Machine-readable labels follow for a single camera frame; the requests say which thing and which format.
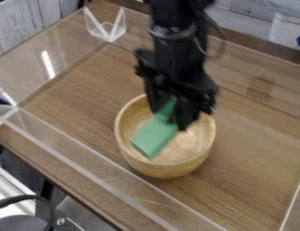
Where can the white cylindrical container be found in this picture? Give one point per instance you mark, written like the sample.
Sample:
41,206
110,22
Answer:
285,30

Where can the green rectangular block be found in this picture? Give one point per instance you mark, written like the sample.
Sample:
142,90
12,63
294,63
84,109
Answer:
155,134

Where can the brown wooden bowl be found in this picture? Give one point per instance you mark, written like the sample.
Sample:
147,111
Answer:
183,154

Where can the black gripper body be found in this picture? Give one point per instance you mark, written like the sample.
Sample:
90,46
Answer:
182,81

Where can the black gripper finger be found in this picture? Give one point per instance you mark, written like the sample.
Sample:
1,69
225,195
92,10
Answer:
184,113
158,96

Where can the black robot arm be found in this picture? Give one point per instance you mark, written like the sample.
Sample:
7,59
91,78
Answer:
178,29

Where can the black table leg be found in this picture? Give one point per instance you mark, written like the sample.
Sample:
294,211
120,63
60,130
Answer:
47,190

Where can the grey metal base plate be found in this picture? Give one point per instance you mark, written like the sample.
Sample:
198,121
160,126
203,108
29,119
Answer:
79,219

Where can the clear acrylic tray walls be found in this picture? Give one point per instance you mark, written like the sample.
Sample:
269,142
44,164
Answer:
68,79

